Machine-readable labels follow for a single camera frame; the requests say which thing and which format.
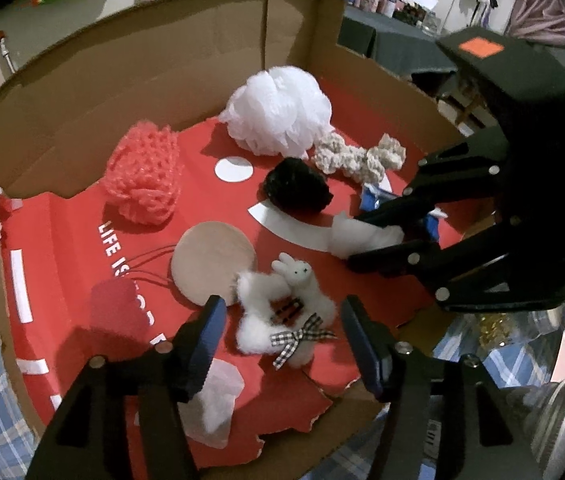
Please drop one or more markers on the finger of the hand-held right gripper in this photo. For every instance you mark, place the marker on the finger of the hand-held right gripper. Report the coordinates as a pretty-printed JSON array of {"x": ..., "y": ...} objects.
[
  {"x": 487, "y": 265},
  {"x": 442, "y": 185}
]

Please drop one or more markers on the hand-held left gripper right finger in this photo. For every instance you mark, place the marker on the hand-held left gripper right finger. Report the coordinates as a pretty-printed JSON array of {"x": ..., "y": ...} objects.
[{"x": 367, "y": 355}]

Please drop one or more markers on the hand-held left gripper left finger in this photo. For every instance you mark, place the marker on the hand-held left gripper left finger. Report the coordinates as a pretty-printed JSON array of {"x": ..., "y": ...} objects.
[{"x": 207, "y": 347}]

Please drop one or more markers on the white tissue paper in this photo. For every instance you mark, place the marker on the white tissue paper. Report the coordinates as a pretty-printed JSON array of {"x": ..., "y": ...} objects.
[{"x": 217, "y": 400}]

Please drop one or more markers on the blue and white cloth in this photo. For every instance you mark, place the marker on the blue and white cloth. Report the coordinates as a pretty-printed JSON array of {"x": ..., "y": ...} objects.
[{"x": 372, "y": 200}]

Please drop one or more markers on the beige powder puff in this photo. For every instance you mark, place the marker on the beige powder puff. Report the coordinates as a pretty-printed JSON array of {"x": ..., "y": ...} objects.
[{"x": 210, "y": 260}]

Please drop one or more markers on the cream crochet scrunchie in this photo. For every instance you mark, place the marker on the cream crochet scrunchie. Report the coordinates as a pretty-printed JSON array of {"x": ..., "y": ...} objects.
[{"x": 352, "y": 160}]

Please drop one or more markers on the red round pad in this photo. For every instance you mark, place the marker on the red round pad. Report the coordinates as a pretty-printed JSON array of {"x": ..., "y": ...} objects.
[{"x": 117, "y": 305}]

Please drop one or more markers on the white fluffy cotton ball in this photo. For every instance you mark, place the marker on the white fluffy cotton ball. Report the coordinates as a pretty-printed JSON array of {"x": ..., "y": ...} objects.
[{"x": 357, "y": 240}]

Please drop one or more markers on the black fuzzy scrunchie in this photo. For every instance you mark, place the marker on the black fuzzy scrunchie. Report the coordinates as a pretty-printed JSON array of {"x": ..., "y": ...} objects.
[{"x": 297, "y": 187}]

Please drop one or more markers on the white mesh bath pouf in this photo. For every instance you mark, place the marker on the white mesh bath pouf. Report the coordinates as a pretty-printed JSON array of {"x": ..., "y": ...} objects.
[{"x": 277, "y": 110}]

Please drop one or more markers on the orange mesh bath sponge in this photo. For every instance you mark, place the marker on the orange mesh bath sponge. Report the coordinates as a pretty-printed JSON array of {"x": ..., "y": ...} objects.
[{"x": 142, "y": 175}]

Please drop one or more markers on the cardboard box red inside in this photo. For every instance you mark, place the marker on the cardboard box red inside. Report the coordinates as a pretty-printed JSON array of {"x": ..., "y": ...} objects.
[{"x": 112, "y": 85}]

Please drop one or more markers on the clear jar of gold capsules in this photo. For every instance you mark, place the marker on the clear jar of gold capsules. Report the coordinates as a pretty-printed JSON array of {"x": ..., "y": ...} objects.
[{"x": 495, "y": 327}]

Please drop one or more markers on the glass jar with metal lid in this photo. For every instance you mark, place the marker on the glass jar with metal lid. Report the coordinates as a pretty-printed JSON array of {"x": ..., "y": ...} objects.
[{"x": 552, "y": 410}]

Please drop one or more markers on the makeup brush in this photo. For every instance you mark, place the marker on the makeup brush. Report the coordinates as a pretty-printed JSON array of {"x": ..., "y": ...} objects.
[{"x": 6, "y": 52}]

